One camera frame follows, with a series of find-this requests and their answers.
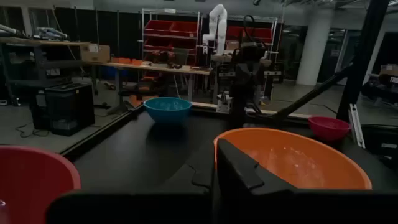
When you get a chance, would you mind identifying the black upright frame post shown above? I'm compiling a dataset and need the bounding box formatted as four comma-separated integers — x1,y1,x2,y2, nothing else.
335,0,391,123

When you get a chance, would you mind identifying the orange plastic bowl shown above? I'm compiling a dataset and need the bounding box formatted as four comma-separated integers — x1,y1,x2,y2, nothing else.
213,127,373,190

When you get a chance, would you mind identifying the metal rack with red bins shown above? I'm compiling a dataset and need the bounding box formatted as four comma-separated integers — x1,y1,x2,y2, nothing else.
139,8,201,68

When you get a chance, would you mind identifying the brown cardboard box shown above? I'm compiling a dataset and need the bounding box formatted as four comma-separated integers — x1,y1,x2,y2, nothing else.
379,64,398,77

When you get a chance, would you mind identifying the white round pillar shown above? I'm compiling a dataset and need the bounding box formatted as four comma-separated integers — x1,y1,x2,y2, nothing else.
295,15,335,86

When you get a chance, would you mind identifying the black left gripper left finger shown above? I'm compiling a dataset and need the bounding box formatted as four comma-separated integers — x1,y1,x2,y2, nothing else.
46,141,215,224

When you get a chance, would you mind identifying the pink plastic bowl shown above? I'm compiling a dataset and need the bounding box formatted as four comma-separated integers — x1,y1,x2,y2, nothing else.
308,116,351,142

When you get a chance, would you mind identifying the black computer case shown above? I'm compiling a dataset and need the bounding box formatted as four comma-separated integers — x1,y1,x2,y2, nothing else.
30,82,96,137

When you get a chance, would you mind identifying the red plastic bowl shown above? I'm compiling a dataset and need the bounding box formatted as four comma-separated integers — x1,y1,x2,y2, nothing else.
0,145,81,224

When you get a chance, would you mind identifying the dark workbench with wooden top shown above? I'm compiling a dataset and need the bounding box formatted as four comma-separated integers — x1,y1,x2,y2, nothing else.
0,36,93,103

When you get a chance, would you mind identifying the black floor cable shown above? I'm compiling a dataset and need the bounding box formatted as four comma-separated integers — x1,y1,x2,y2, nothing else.
14,121,50,139

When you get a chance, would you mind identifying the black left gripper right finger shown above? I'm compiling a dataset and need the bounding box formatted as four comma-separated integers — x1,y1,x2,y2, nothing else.
215,138,296,224

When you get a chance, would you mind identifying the grey blue device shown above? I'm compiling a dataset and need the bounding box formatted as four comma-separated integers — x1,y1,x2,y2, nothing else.
36,27,68,40

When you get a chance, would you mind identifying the long wooden workbench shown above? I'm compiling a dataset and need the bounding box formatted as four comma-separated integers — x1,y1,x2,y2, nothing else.
83,60,212,102

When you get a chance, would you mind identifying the black diagonal frame strut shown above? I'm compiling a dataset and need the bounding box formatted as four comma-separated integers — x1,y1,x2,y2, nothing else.
273,63,354,121

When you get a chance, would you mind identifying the blue plastic bowl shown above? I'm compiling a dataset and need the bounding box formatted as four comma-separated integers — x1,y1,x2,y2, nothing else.
143,96,193,124

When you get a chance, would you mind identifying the silver metal bracket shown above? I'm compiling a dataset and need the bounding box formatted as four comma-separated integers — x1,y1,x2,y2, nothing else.
348,103,366,149

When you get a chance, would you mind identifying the orange bins row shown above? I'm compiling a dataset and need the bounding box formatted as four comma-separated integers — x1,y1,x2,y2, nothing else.
111,57,144,66

